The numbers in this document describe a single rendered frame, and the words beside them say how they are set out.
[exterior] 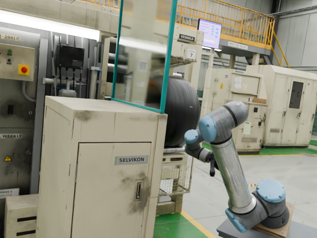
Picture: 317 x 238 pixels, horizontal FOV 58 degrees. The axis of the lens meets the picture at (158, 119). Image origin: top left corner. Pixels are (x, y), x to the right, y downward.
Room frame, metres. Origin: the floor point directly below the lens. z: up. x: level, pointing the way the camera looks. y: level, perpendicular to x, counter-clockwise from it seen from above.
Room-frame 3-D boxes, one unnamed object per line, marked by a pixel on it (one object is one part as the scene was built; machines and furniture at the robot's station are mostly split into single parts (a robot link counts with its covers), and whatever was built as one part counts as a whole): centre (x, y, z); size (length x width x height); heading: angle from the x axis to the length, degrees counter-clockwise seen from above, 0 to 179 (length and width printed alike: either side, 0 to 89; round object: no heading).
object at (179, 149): (2.17, -0.10, 0.90); 0.35 x 0.05 x 0.05; 122
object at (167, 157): (2.16, -0.09, 0.83); 0.36 x 0.09 x 0.06; 122
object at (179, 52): (2.60, 0.03, 1.71); 0.61 x 0.25 x 0.15; 122
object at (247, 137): (6.91, -2.07, 0.62); 0.91 x 0.58 x 1.25; 118
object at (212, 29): (6.31, -0.87, 2.60); 0.60 x 0.05 x 0.55; 118
